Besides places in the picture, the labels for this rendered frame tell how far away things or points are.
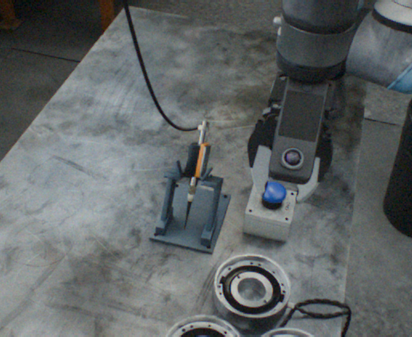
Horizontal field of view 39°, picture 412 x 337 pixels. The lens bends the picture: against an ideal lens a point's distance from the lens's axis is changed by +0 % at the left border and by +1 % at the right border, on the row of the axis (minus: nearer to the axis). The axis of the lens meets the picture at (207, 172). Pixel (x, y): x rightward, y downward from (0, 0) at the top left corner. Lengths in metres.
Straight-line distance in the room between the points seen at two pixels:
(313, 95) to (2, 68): 2.27
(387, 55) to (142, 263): 0.52
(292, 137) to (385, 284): 1.39
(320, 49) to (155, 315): 0.43
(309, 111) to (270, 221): 0.30
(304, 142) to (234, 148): 0.46
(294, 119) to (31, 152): 0.58
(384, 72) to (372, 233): 1.12
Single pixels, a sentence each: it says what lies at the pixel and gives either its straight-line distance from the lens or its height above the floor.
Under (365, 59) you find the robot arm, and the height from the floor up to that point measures 0.97.
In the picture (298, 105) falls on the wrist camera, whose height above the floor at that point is 1.13.
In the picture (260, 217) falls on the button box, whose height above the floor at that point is 0.84.
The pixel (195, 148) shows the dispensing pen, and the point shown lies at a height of 0.94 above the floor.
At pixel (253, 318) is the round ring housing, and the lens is 0.78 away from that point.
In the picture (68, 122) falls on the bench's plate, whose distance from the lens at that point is 1.12.
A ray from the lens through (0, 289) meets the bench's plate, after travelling 0.88.
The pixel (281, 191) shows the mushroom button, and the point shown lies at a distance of 0.89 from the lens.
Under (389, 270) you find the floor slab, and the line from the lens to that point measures 2.01.
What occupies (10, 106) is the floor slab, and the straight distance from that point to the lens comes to 2.55.
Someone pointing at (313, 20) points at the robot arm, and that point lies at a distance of 0.59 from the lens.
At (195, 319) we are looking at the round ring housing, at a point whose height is 0.84.
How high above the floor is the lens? 1.49
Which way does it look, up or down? 43 degrees down
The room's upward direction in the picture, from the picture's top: 4 degrees clockwise
